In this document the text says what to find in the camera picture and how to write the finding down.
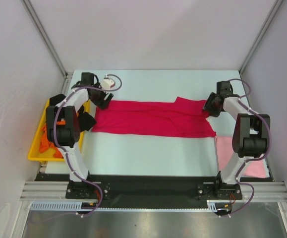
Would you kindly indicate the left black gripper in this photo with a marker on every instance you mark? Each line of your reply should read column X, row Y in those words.
column 102, row 103

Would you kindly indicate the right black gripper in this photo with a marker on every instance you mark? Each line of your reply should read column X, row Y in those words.
column 213, row 112

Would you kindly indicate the crimson red t shirt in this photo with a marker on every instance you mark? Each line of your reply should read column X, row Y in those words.
column 182, row 118

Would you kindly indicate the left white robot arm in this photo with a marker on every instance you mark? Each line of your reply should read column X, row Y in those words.
column 79, row 185

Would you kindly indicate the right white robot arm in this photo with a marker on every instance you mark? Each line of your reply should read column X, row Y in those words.
column 251, row 140

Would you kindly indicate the black t shirt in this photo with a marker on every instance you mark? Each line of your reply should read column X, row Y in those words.
column 86, row 121

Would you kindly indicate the folded pink t shirt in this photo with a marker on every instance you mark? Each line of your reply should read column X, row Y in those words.
column 224, row 153

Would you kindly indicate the orange t shirt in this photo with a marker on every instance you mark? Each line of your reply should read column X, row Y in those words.
column 47, row 146

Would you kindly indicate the yellow plastic tray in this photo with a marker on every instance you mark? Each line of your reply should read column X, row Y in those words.
column 35, row 148

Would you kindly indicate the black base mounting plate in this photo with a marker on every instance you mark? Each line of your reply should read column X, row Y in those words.
column 148, row 192

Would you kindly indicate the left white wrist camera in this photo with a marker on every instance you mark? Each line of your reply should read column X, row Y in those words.
column 107, row 83

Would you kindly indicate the left corner aluminium post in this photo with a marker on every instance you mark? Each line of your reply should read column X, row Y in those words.
column 44, row 36

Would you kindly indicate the corner aluminium post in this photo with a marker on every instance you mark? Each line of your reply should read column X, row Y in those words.
column 44, row 36
column 261, row 34

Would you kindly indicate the aluminium frame rail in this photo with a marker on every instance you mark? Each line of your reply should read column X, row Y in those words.
column 264, row 191

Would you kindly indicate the right grey cable duct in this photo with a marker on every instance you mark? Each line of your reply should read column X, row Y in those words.
column 220, row 205

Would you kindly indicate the grey cable duct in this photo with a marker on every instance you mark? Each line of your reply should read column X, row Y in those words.
column 220, row 205
column 70, row 206

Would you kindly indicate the right corner aluminium post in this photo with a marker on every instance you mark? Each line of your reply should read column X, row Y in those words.
column 261, row 34

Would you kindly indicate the left grey cable duct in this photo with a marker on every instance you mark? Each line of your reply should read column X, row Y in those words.
column 70, row 206

